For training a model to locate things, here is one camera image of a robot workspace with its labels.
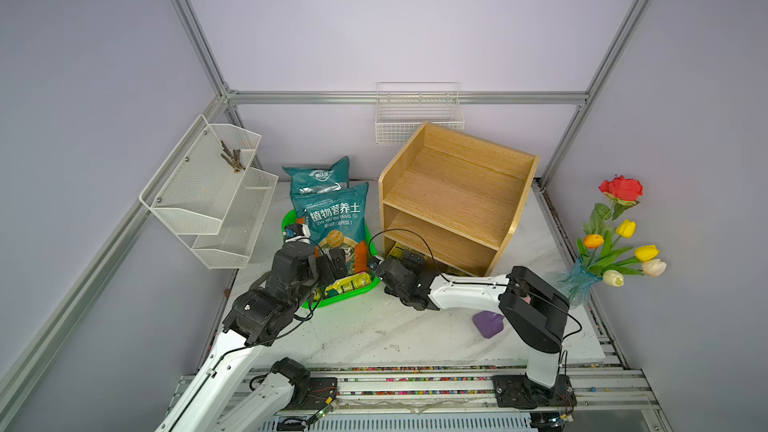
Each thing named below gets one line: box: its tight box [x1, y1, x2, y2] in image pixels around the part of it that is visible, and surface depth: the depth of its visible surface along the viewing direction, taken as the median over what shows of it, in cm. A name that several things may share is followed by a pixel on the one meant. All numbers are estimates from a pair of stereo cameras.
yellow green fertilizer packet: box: [325, 272, 372, 297], surface depth 86 cm
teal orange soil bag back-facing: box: [282, 156, 350, 195], surface depth 95 cm
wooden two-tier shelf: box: [379, 122, 540, 277], surface depth 78 cm
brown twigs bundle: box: [220, 140, 246, 173], surface depth 86 cm
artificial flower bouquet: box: [576, 176, 667, 287], surface depth 72 cm
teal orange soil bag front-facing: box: [291, 182, 370, 275], surface depth 89 cm
